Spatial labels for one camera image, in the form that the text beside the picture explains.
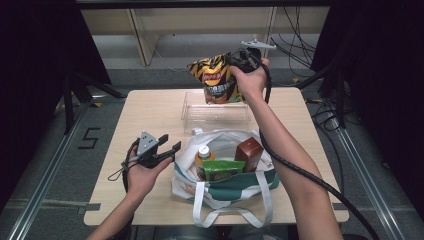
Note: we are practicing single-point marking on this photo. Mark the orange drink bottle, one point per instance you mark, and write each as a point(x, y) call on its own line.
point(203, 153)

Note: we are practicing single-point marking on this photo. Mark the person's left hand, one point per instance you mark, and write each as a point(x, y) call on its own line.
point(143, 180)

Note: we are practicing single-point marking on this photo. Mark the metal floor rail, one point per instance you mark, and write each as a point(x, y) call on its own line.
point(370, 186)
point(43, 186)

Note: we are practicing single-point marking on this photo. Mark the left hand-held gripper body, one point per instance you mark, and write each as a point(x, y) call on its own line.
point(148, 143)

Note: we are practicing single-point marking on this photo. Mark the clear plastic container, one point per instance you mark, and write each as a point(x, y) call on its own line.
point(213, 115)

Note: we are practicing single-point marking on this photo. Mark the green snack packet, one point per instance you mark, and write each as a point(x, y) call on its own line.
point(221, 168)

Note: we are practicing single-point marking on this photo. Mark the yellow and black chips bag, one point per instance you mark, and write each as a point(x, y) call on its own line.
point(213, 80)

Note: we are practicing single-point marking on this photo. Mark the person's right hand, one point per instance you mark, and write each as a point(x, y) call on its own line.
point(251, 83)

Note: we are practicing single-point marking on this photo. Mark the beige desk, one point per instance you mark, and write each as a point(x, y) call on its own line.
point(200, 21)

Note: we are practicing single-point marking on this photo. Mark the black curtain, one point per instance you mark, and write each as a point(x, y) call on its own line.
point(383, 83)
point(33, 83)

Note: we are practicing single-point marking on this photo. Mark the black metal stand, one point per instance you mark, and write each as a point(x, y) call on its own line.
point(70, 100)
point(338, 96)

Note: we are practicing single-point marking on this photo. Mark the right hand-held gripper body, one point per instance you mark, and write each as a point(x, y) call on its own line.
point(250, 60)

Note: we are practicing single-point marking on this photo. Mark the white and green tote bag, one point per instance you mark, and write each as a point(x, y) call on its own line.
point(230, 193)

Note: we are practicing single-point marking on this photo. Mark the brown cookie box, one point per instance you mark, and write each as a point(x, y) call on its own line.
point(249, 153)

